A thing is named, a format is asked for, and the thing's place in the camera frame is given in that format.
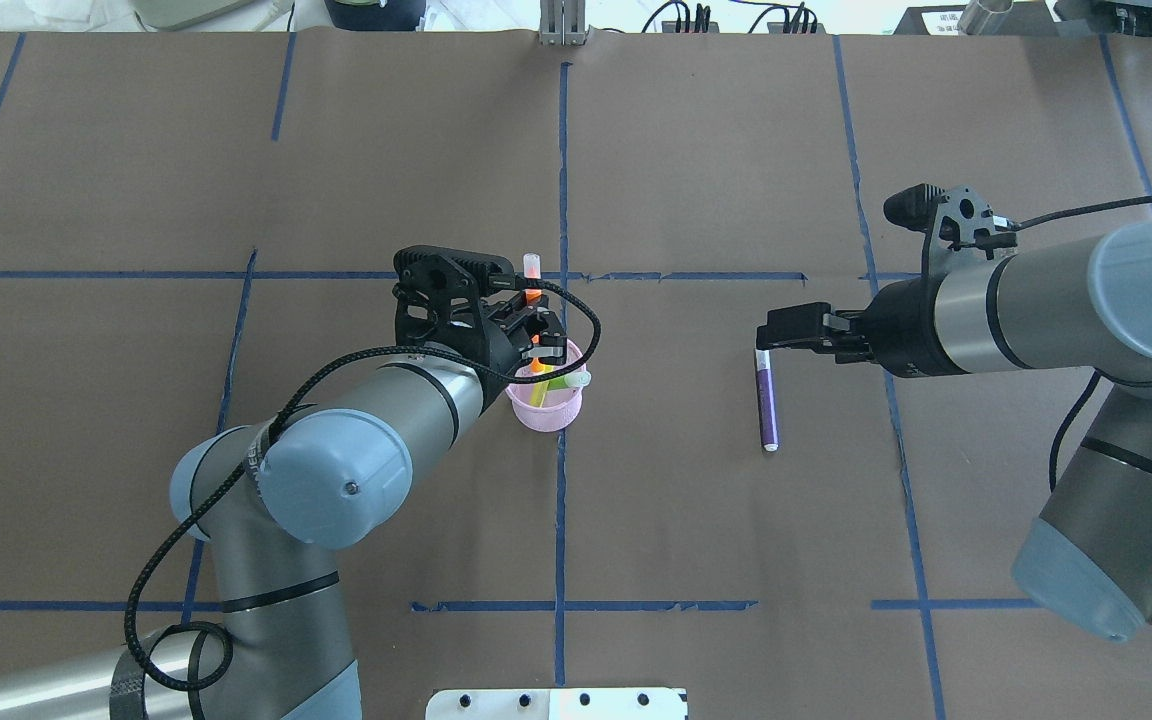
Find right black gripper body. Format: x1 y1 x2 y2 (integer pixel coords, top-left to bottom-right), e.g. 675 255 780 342
814 281 937 378

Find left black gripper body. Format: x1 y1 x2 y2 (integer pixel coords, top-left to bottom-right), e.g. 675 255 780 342
397 272 567 377

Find purple highlighter pen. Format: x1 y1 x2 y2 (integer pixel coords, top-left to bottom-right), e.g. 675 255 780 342
755 348 780 454

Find orange highlighter pen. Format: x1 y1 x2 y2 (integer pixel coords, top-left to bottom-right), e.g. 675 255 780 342
522 252 547 376

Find green highlighter pen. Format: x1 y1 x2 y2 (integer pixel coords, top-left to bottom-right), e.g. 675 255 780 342
550 372 593 389

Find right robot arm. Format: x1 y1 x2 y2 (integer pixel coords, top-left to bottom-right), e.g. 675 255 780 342
755 222 1152 643

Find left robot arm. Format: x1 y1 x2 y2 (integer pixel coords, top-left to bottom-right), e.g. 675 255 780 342
0 247 602 719

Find pink mesh pen holder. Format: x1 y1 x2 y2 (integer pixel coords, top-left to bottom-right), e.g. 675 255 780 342
506 340 593 433

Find dark pot with lid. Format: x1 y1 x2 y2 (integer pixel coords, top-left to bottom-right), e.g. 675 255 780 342
324 1 429 32

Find metal cup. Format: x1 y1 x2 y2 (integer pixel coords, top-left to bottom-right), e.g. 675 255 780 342
957 0 1015 36

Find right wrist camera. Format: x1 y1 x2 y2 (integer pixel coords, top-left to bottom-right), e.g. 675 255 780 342
882 183 1018 275

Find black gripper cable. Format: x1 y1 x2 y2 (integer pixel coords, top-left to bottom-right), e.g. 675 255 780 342
124 278 602 694

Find aluminium frame post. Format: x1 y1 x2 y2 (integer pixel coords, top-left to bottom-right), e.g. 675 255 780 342
538 0 589 47

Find white camera post base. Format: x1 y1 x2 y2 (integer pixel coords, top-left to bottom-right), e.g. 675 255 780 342
425 687 690 719

